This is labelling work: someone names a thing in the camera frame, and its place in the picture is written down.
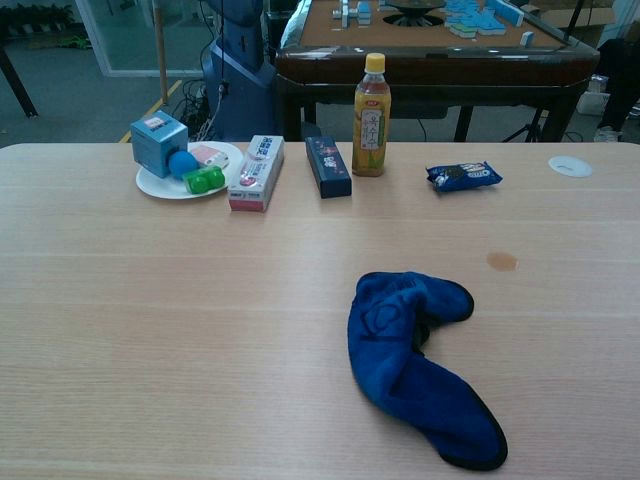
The blue microfibre cloth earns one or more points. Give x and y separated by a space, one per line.
380 350

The dark blue slim box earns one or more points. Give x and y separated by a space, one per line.
327 167

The white red toothpaste box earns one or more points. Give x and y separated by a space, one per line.
255 175

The yellow-capped tea bottle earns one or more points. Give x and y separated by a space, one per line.
370 135

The green plastic toy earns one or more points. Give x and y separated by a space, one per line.
202 180

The pink card pack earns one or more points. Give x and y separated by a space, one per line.
210 156

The blue ball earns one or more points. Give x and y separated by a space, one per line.
181 165

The blue Oreo cookie packet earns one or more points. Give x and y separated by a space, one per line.
465 176

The white round plate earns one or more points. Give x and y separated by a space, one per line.
155 187

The light blue cardboard box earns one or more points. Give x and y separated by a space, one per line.
150 147

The dark wood mahjong table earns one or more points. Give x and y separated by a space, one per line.
430 62

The black tripod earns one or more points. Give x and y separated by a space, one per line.
530 127

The black mahjong table centre dome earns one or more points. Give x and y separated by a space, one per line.
414 11

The wooden pole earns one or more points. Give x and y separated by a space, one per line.
161 50

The white table grommet cap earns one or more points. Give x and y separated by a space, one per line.
570 166

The heap of mahjong tiles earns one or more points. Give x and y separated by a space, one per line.
475 17

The single blue-white mahjong tile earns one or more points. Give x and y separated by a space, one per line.
526 38

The white sneaker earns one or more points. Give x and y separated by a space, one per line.
607 135

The black trouser leg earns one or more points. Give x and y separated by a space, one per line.
617 75

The black slanted table leg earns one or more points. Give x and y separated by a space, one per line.
17 85

